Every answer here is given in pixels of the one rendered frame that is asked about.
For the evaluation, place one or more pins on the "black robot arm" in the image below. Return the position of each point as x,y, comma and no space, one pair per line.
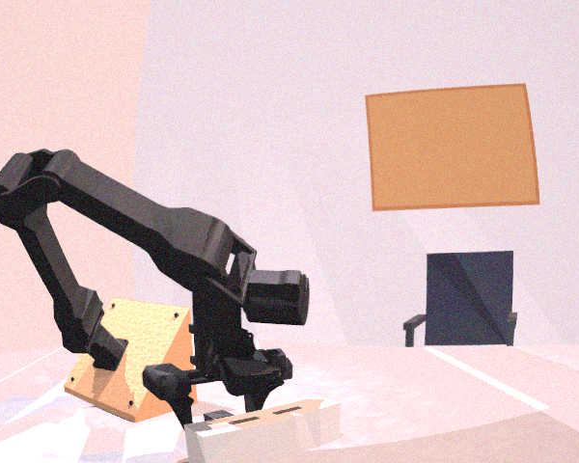
187,245

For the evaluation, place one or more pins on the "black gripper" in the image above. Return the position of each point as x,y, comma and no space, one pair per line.
170,383

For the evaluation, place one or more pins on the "black two-prong plug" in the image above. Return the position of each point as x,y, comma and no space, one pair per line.
217,415

